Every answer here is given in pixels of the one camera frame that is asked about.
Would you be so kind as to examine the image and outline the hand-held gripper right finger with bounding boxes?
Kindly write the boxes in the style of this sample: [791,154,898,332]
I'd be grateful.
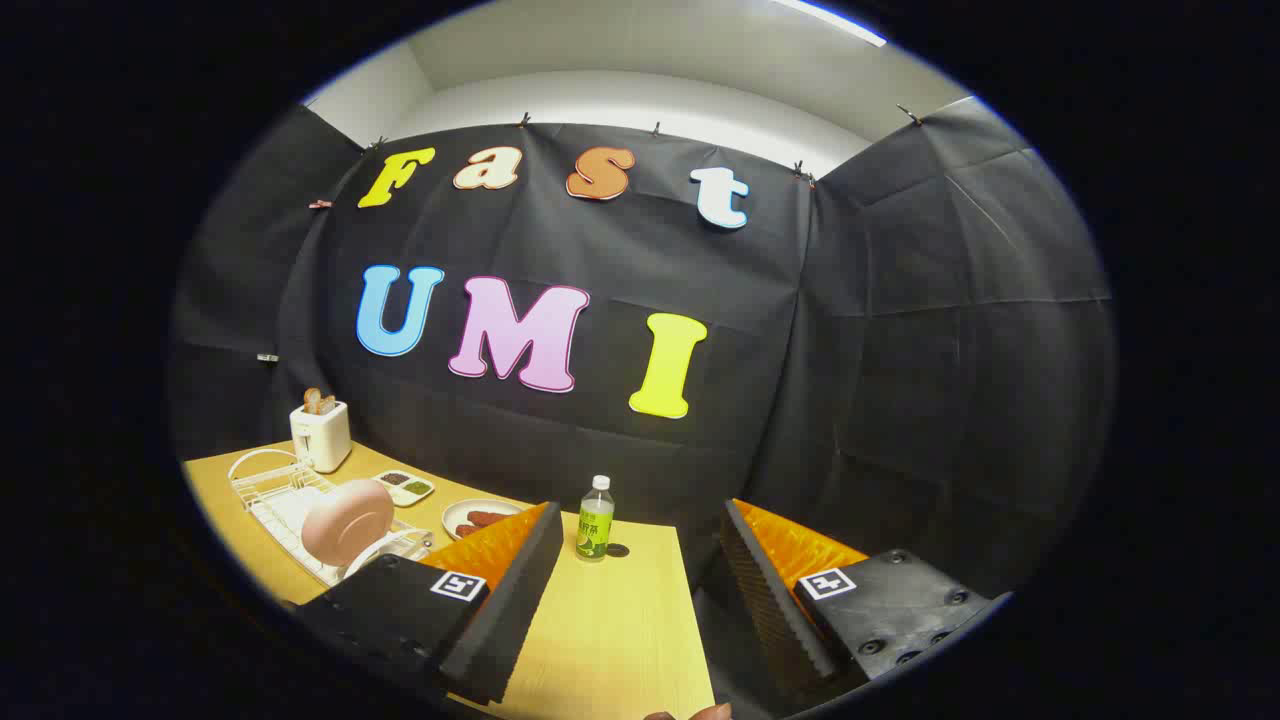
[718,497,1013,701]

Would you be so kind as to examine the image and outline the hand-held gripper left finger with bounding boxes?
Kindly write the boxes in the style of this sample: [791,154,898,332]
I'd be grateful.
[285,500,566,706]

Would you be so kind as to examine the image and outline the pink plate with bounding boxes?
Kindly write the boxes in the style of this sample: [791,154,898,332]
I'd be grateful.
[302,478,396,568]

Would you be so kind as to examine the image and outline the white wire dish rack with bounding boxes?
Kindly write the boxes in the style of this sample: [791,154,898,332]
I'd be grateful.
[228,449,436,588]

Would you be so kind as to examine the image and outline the white oval sausage plate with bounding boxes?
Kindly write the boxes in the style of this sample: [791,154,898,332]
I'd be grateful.
[441,498,526,542]

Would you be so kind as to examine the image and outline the white divided condiment dish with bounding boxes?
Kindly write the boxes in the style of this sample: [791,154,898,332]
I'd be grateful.
[373,470,436,508]

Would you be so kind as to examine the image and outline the green label drink bottle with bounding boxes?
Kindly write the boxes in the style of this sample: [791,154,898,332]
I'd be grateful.
[575,475,616,562]

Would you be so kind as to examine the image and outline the black backdrop cloth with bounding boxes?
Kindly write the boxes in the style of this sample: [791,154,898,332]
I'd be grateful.
[168,97,1118,601]

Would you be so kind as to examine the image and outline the white toaster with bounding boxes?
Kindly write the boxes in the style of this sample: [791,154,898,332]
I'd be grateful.
[289,400,352,474]

